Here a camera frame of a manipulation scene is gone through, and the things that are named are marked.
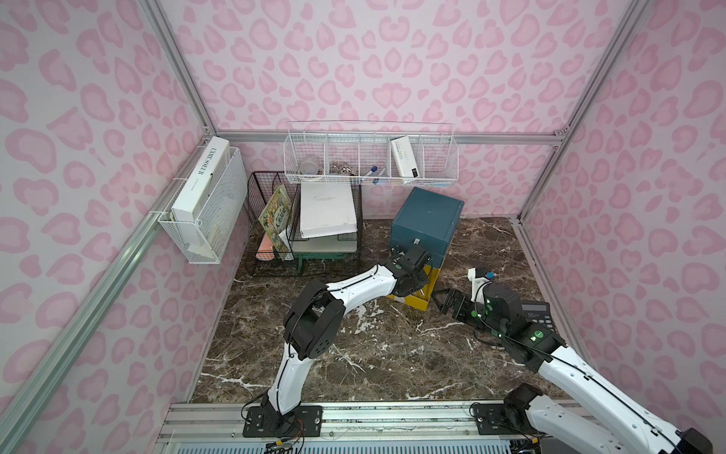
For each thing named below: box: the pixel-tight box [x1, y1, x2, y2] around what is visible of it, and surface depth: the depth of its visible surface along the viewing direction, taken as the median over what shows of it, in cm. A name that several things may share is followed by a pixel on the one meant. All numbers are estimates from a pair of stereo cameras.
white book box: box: [171, 136, 231, 223], surface depth 71 cm
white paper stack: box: [299, 181, 358, 240], surface depth 91 cm
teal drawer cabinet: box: [390, 187, 466, 268], surface depth 93 cm
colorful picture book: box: [258, 184, 294, 262], surface depth 100 cm
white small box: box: [390, 135, 420, 178], surface depth 93 cm
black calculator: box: [520, 301, 555, 332], surface depth 92 cm
